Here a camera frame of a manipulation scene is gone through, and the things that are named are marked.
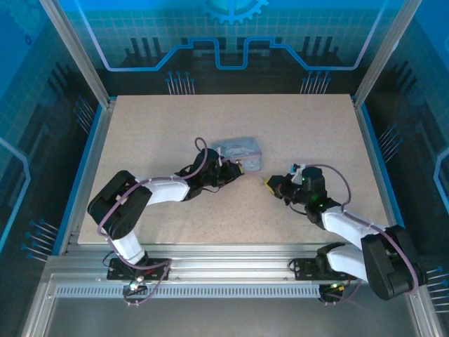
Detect blue-grey printed tin box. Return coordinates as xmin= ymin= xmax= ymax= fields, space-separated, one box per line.
xmin=209 ymin=136 xmax=264 ymax=173

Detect aluminium extrusion mounting beam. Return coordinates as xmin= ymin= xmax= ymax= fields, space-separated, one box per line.
xmin=45 ymin=241 xmax=387 ymax=284

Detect circuit board with green light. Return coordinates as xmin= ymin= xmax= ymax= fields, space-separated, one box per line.
xmin=122 ymin=279 xmax=149 ymax=296
xmin=321 ymin=280 xmax=347 ymax=296

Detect grey metal front plate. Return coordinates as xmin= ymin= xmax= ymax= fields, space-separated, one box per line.
xmin=43 ymin=297 xmax=422 ymax=337

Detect thin black left gripper cable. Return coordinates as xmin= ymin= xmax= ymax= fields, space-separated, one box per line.
xmin=201 ymin=180 xmax=232 ymax=194

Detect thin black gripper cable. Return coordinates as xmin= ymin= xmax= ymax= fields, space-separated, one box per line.
xmin=201 ymin=180 xmax=232 ymax=194
xmin=288 ymin=201 xmax=309 ymax=216

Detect thin black right gripper cable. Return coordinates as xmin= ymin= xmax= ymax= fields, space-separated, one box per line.
xmin=288 ymin=201 xmax=309 ymax=216

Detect long purple right arm cable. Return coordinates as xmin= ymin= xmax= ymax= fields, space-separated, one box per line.
xmin=303 ymin=163 xmax=422 ymax=296

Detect long purple arm cable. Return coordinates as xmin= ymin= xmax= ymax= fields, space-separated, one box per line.
xmin=96 ymin=137 xmax=222 ymax=272
xmin=303 ymin=163 xmax=422 ymax=296

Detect aluminium side rail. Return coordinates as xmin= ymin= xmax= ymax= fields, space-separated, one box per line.
xmin=351 ymin=98 xmax=410 ymax=245
xmin=59 ymin=100 xmax=117 ymax=256

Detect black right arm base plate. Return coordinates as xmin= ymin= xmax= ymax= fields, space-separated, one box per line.
xmin=290 ymin=257 xmax=351 ymax=282

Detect long purple left arm cable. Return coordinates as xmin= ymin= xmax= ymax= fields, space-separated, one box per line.
xmin=96 ymin=137 xmax=222 ymax=272

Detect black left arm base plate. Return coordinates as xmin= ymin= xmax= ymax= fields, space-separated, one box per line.
xmin=107 ymin=257 xmax=172 ymax=282

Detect short purple base cable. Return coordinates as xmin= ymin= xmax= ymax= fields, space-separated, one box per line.
xmin=121 ymin=262 xmax=173 ymax=307
xmin=321 ymin=279 xmax=363 ymax=307

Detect slotted grey cable duct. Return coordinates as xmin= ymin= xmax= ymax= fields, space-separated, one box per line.
xmin=55 ymin=284 xmax=322 ymax=300

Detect aluminium frame post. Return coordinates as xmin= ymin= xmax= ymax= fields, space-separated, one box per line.
xmin=352 ymin=0 xmax=424 ymax=108
xmin=37 ymin=0 xmax=117 ymax=108

